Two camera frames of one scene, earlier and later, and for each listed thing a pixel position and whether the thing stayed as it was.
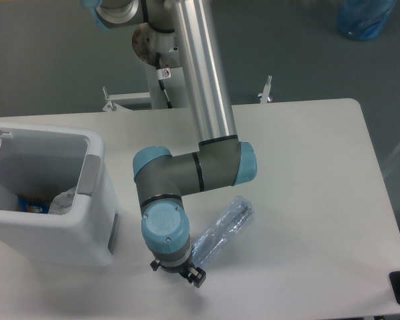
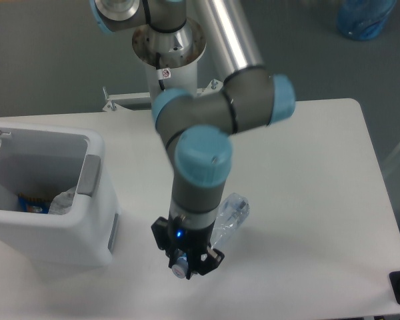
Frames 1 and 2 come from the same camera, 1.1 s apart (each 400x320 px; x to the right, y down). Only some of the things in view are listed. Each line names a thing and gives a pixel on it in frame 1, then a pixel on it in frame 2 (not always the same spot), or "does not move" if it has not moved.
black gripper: x=197 y=275 -> x=173 y=238
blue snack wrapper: x=34 y=205 does not move
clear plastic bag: x=63 y=202 does not move
